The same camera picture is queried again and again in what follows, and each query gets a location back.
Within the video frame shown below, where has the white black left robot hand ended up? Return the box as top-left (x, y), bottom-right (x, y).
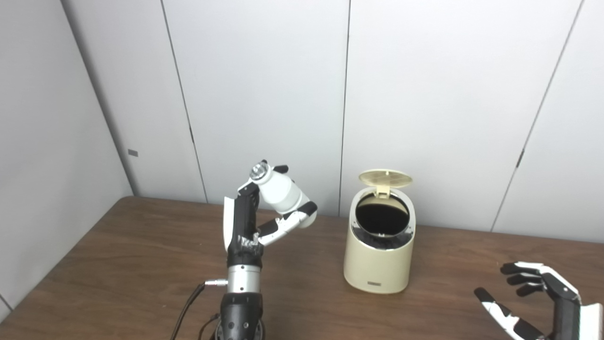
top-left (223, 161), bottom-right (318, 269)

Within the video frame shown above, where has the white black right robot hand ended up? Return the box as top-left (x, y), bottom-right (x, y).
top-left (474, 261), bottom-right (604, 340)

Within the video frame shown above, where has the small white plastic bottle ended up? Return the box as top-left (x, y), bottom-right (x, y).
top-left (249, 161), bottom-right (305, 214)

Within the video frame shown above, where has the cream-colored lidded bin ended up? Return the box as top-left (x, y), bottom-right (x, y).
top-left (343, 169), bottom-right (417, 294)

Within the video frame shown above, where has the thick black left wrist cable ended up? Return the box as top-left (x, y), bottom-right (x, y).
top-left (169, 279), bottom-right (229, 340)

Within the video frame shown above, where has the thin black left arm wire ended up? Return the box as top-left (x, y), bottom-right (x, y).
top-left (197, 313), bottom-right (221, 340)

